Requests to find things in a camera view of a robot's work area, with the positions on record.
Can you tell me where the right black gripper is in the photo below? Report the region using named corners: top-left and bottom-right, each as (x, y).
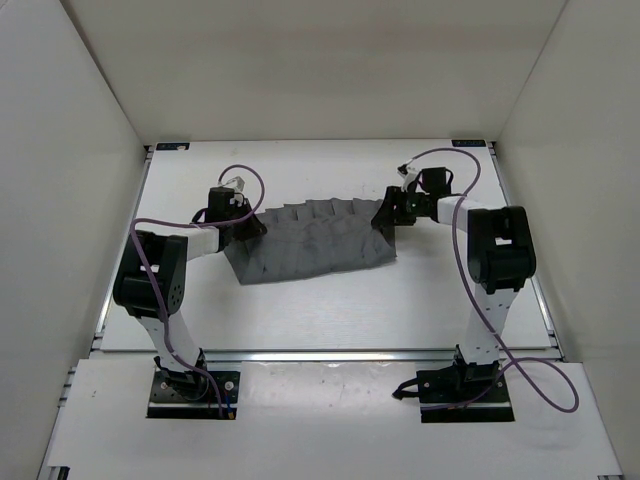
top-left (372, 187), bottom-right (429, 226)

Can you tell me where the grey pleated skirt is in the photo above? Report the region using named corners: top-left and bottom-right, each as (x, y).
top-left (224, 198), bottom-right (396, 285)

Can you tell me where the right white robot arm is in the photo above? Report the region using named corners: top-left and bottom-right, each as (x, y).
top-left (371, 165), bottom-right (536, 401)

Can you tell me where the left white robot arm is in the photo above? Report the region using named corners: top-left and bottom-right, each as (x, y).
top-left (113, 186), bottom-right (267, 403)

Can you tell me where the right blue corner label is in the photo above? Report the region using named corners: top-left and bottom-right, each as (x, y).
top-left (451, 139), bottom-right (487, 149)

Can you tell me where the blue corner label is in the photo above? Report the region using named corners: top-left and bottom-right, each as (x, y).
top-left (155, 142), bottom-right (190, 151)
top-left (451, 139), bottom-right (487, 149)

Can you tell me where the left blue corner label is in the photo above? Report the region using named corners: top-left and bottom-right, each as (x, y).
top-left (155, 142), bottom-right (190, 151)

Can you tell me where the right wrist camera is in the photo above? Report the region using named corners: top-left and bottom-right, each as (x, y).
top-left (397, 162), bottom-right (419, 189)

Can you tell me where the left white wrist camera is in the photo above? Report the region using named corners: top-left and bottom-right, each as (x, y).
top-left (219, 176), bottom-right (245, 192)

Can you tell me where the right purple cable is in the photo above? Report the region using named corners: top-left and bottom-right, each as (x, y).
top-left (398, 147), bottom-right (581, 414)

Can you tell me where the purple cable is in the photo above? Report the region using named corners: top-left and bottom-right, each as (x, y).
top-left (129, 165), bottom-right (266, 419)
top-left (398, 147), bottom-right (581, 414)

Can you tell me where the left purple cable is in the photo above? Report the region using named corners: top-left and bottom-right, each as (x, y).
top-left (129, 165), bottom-right (266, 419)

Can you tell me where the aluminium front rail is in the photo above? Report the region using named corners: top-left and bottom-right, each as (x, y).
top-left (89, 342), bottom-right (562, 363)

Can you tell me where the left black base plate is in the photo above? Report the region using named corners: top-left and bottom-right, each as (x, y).
top-left (146, 367), bottom-right (241, 421)

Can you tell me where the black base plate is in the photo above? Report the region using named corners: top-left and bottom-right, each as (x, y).
top-left (146, 367), bottom-right (241, 421)
top-left (392, 363), bottom-right (515, 424)

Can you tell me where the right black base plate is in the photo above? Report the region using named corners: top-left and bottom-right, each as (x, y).
top-left (392, 363), bottom-right (515, 424)

